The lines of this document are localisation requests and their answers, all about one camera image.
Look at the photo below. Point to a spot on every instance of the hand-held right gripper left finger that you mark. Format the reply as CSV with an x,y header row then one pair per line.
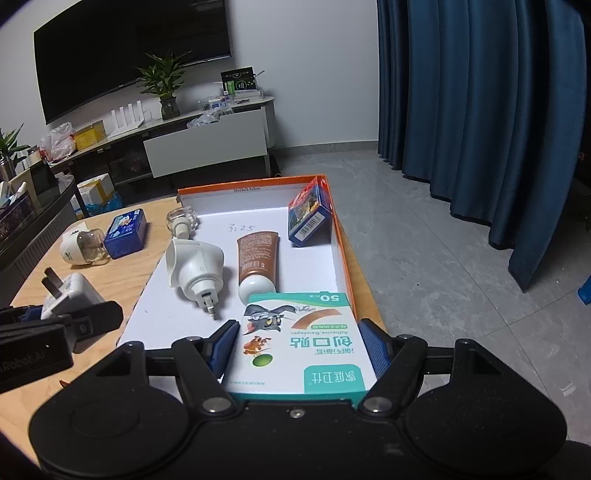
x,y
224,346

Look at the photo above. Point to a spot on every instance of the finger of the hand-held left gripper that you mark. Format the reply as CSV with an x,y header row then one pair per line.
x,y
94,321
25,314

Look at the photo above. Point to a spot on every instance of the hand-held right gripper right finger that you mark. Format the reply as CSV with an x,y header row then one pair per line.
x,y
374,350

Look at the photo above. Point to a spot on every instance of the white charger plug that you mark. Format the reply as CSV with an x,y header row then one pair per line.
x,y
76,290

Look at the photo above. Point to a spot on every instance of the orange white cardboard box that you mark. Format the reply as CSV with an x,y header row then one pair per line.
x,y
184,314

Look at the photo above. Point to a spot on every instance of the teal cartoon bandage box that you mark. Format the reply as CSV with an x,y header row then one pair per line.
x,y
300,341

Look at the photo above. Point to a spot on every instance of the white leaf-print plug-in vaporizer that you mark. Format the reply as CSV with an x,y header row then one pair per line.
x,y
74,247

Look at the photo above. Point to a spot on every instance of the plain white plug-in vaporizer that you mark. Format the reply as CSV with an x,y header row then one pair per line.
x,y
194,267

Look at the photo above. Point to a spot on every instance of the blue cartoon tin box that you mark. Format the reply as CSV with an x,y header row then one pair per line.
x,y
124,233

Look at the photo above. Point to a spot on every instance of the brown tube with white cap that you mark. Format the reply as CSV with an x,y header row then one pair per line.
x,y
256,258

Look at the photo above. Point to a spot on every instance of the clear glass bottle white cap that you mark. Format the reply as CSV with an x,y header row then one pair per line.
x,y
182,219

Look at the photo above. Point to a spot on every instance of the red blue playing card box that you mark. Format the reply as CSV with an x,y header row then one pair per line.
x,y
309,217

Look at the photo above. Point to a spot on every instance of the purple patterned storage box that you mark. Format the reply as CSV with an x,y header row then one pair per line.
x,y
16,214

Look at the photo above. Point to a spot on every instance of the blue bag of bottles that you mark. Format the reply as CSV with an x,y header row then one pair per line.
x,y
108,205

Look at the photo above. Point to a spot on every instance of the dark box on counter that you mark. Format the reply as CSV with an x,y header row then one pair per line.
x,y
41,182

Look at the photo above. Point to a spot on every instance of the white yellow cardboard carton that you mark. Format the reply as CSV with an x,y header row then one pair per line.
x,y
94,187

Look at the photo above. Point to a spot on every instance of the plant in steel pot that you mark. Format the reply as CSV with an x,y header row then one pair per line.
x,y
9,152

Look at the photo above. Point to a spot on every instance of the tv stand cabinet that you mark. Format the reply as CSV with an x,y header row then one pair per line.
x,y
124,154

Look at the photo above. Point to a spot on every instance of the white plastic bag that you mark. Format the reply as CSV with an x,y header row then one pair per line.
x,y
57,141

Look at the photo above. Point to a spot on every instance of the yellow box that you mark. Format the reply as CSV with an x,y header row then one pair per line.
x,y
90,134

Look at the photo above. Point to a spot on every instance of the white router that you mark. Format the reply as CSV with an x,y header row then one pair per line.
x,y
129,122

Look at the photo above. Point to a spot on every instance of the white drawer front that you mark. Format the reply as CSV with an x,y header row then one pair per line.
x,y
207,143

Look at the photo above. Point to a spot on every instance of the blue plastic object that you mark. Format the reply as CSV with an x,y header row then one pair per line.
x,y
585,290

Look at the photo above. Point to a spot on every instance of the clear plastic bag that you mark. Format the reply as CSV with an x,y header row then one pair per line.
x,y
203,121

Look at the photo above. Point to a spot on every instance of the clear acrylic tray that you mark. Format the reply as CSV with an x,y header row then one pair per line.
x,y
231,100

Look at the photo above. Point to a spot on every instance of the potted plant in glass vase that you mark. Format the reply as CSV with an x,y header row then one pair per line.
x,y
164,78

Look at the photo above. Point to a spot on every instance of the blue curtain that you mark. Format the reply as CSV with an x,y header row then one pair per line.
x,y
485,115

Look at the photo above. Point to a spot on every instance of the green black box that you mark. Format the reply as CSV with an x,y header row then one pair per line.
x,y
238,81

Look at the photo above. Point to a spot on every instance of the black wall television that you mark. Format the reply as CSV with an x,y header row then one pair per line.
x,y
129,55

